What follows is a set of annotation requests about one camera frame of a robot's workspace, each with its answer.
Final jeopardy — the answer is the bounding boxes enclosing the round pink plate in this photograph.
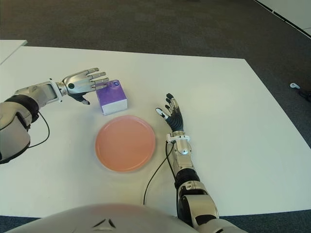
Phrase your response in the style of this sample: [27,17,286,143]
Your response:
[94,115,156,173]

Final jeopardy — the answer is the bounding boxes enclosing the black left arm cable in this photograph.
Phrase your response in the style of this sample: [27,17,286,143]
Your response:
[28,111,51,149]

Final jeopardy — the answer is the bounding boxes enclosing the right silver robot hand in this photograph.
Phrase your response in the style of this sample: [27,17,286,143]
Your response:
[155,93,185,133]

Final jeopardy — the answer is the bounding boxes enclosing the white side table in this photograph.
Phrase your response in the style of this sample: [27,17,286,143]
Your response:
[0,39,27,66]

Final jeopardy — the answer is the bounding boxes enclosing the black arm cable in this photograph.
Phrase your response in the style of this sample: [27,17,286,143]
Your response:
[143,142,174,206]
[28,111,51,149]

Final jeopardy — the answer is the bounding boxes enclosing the purple tissue paper pack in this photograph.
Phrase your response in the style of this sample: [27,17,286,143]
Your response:
[96,79,129,116]

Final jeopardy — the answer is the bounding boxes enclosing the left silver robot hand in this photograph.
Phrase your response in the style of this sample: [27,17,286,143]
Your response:
[58,67,109,105]

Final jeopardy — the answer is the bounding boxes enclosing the grey robot torso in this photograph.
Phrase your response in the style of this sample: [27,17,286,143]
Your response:
[7,203,195,233]

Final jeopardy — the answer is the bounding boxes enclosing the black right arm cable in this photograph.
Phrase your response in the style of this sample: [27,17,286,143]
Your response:
[143,142,174,206]

